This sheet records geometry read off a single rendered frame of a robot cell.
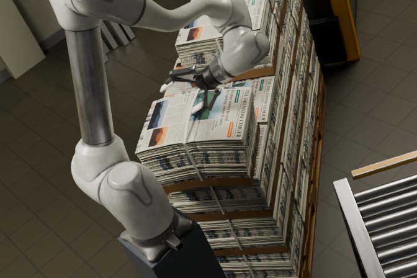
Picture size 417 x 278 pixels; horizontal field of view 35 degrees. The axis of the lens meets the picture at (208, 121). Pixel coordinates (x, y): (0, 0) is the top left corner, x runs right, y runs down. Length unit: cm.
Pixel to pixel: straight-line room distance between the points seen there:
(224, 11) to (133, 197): 66
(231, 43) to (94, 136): 52
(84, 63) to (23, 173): 255
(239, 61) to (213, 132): 29
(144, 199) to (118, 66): 306
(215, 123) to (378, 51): 205
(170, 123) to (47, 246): 167
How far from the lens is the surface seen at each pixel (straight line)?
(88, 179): 210
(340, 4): 393
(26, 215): 415
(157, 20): 187
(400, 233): 216
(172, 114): 242
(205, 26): 283
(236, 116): 231
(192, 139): 227
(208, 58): 281
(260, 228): 264
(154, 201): 197
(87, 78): 198
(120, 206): 196
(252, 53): 210
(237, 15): 218
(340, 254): 316
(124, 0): 178
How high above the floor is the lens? 249
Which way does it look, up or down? 38 degrees down
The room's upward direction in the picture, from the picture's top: 24 degrees counter-clockwise
